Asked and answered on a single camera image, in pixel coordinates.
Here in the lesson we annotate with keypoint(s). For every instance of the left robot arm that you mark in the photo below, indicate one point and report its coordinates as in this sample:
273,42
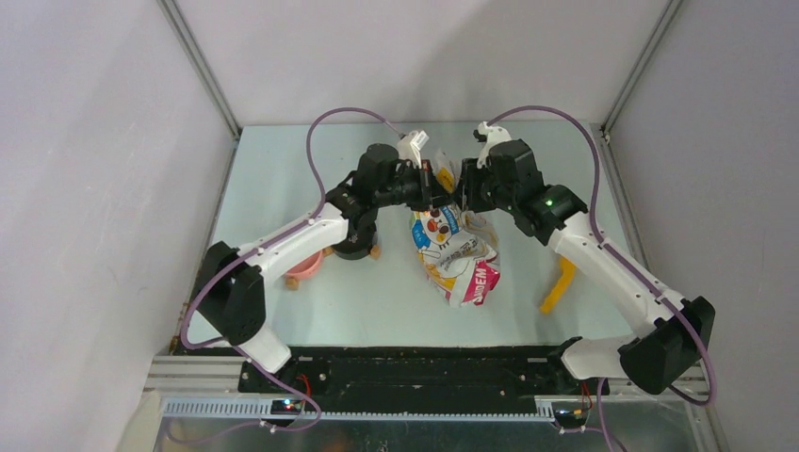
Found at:
231,284

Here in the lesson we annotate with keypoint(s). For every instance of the wooden bowl stand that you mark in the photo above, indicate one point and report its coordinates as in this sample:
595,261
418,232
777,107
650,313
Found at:
293,285

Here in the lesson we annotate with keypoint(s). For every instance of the black pet bowl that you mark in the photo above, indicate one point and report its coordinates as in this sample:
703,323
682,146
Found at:
359,244

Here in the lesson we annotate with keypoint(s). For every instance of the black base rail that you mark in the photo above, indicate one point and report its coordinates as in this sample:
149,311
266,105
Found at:
422,380

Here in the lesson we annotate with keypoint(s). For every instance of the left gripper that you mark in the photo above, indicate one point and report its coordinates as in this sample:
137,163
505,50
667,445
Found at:
430,193

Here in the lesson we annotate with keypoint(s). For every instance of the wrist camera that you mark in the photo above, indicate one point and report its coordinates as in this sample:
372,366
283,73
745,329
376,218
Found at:
489,136
410,146

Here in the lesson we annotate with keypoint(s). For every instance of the yellow plastic scoop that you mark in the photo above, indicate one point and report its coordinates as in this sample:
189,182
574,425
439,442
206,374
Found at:
560,287

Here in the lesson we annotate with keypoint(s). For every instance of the cat food bag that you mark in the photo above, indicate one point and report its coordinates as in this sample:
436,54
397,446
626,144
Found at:
458,250

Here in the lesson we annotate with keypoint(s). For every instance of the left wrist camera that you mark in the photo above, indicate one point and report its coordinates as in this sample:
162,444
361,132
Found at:
410,146

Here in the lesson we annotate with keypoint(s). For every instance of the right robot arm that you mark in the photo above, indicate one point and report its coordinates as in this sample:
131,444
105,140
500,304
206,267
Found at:
669,333

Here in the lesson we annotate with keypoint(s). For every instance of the pink cat bowl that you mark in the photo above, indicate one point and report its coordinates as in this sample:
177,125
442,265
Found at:
306,268

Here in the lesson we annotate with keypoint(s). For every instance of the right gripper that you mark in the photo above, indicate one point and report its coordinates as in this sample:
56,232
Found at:
465,195

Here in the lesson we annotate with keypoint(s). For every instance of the aluminium frame rail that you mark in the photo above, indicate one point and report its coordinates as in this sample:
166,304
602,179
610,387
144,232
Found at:
206,382

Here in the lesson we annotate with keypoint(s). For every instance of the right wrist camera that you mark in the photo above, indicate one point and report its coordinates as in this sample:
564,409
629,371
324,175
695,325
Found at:
489,136

